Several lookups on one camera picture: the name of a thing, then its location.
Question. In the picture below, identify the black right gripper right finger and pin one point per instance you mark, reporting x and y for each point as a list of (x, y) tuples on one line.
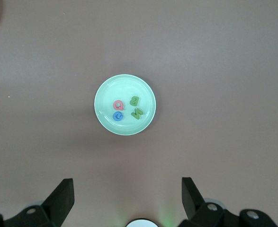
[(192, 201)]

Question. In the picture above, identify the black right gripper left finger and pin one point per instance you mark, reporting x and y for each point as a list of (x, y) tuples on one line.
[(58, 201)]

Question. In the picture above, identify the blue letter G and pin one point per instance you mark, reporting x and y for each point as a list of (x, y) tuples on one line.
[(117, 119)]

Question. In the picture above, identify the green letter N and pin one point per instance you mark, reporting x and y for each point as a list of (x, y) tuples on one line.
[(137, 113)]

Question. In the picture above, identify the pink letter Q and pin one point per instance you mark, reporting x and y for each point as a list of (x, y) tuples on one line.
[(121, 107)]

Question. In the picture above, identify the green letter B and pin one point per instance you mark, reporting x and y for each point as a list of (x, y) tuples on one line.
[(131, 103)]

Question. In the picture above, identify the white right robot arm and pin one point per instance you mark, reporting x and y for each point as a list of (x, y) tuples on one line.
[(141, 224)]

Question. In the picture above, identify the light green plate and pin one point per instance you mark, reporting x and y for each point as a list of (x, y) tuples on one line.
[(127, 85)]

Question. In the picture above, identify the brown table cover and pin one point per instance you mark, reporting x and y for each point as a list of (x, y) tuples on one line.
[(200, 59)]

